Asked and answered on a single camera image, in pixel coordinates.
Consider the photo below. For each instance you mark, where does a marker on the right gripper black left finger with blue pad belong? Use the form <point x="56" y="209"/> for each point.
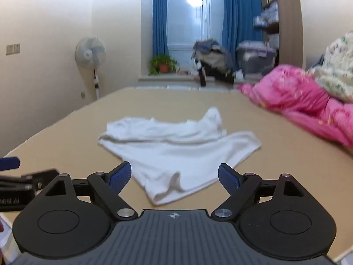
<point x="70" y="217"/>

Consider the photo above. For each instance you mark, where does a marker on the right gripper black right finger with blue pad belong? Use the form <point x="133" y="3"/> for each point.
<point x="278" y="218"/>

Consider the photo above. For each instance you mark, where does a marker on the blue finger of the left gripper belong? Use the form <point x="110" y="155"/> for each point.
<point x="9" y="163"/>

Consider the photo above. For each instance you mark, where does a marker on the white long-sleeve shirt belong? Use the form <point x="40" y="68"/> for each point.
<point x="171" y="161"/>

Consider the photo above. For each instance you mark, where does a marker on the pile of dark clothes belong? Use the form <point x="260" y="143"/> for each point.
<point x="210" y="59"/>

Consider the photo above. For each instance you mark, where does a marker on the pink quilt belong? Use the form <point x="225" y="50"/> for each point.
<point x="291" y="92"/>

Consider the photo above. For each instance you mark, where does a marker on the white standing fan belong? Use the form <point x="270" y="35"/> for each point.
<point x="90" y="54"/>

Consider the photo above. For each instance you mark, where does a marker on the floral pale green blanket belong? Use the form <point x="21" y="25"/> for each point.
<point x="335" y="74"/>

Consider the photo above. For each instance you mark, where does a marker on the clear storage bin purple lid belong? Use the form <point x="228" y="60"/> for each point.
<point x="254" y="57"/>

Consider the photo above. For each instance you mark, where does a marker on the wooden wardrobe shelf unit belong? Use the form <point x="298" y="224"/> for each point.
<point x="290" y="30"/>

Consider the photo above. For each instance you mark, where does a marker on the potted green plant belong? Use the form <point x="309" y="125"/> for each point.
<point x="163" y="64"/>

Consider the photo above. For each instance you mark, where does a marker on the left blue curtain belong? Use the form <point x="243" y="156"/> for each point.
<point x="160" y="28"/>

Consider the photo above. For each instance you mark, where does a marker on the blue curtain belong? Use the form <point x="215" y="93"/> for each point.
<point x="238" y="25"/>
<point x="160" y="28"/>

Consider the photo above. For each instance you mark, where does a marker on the right blue curtain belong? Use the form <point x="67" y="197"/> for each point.
<point x="238" y="25"/>

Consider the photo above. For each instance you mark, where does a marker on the window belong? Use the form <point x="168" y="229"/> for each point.
<point x="189" y="21"/>

